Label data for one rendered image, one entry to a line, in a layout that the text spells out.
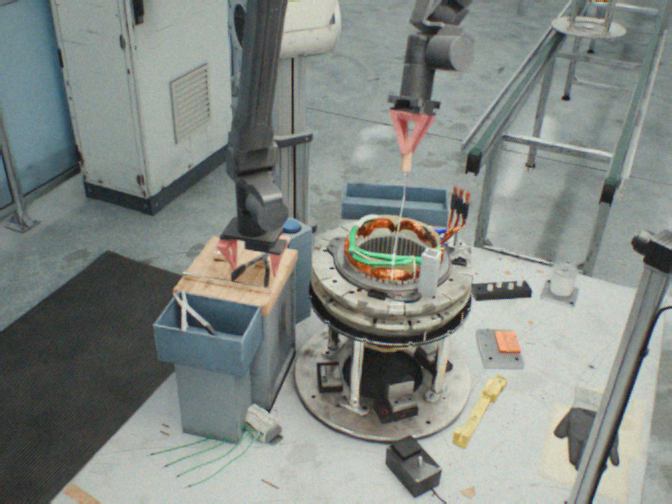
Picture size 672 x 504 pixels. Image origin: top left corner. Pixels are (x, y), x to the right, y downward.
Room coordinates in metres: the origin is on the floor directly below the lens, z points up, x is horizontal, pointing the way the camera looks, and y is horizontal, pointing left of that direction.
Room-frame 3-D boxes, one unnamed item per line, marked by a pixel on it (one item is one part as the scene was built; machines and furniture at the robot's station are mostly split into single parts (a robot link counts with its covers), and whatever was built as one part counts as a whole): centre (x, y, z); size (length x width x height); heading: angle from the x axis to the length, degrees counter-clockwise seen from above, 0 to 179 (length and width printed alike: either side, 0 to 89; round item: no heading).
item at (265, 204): (1.11, 0.13, 1.29); 0.11 x 0.09 x 0.12; 29
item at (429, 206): (1.51, -0.14, 0.92); 0.25 x 0.11 x 0.28; 86
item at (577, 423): (1.05, -0.54, 0.79); 0.24 x 0.13 x 0.02; 156
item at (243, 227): (1.15, 0.15, 1.20); 0.10 x 0.07 x 0.07; 77
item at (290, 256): (1.18, 0.19, 1.05); 0.20 x 0.19 x 0.02; 167
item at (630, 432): (1.04, -0.55, 0.78); 0.31 x 0.19 x 0.01; 156
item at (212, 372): (1.03, 0.22, 0.92); 0.17 x 0.11 x 0.28; 77
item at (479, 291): (1.52, -0.44, 0.79); 0.15 x 0.05 x 0.02; 99
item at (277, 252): (1.14, 0.13, 1.13); 0.07 x 0.07 x 0.09; 77
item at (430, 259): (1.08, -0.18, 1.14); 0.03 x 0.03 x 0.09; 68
